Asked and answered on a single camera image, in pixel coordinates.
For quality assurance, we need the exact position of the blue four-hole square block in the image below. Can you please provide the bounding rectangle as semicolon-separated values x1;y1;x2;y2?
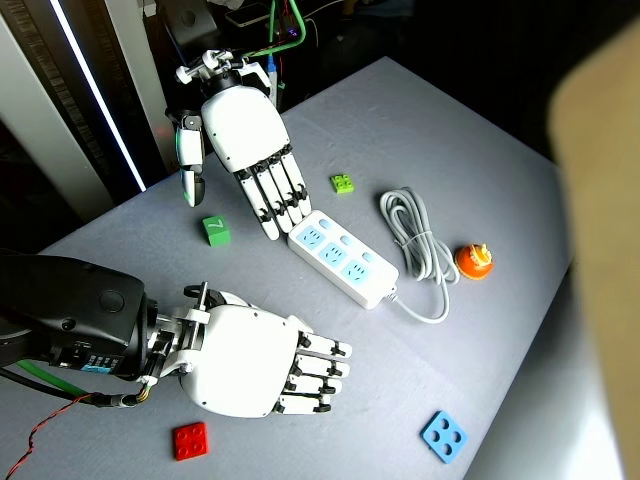
419;410;470;465

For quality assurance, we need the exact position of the orange toy fruit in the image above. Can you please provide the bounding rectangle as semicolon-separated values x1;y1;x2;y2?
453;242;495;281

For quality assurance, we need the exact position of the beige blurry foreground strip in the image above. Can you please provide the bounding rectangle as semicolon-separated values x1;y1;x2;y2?
548;19;640;480

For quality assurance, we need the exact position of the white blue power strip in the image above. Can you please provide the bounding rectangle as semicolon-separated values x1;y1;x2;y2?
287;209;401;310

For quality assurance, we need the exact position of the green cable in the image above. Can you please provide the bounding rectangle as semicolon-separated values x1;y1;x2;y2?
14;362;94;401
268;0;307;52

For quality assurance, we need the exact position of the grey coiled power cord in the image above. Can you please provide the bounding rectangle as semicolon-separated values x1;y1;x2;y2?
378;187;461;324

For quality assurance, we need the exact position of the white light strip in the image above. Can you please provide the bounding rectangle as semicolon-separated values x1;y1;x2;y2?
48;0;148;193

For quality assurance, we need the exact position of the red toy brick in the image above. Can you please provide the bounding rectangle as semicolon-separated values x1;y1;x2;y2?
172;422;212;461

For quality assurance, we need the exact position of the green number 7 cube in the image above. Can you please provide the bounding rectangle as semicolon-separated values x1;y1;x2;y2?
201;214;234;248

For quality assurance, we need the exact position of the white frame post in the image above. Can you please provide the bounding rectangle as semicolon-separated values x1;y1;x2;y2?
0;9;115;224

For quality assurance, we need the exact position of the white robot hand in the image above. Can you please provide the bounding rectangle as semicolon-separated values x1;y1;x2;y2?
177;291;354;420
166;84;314;241

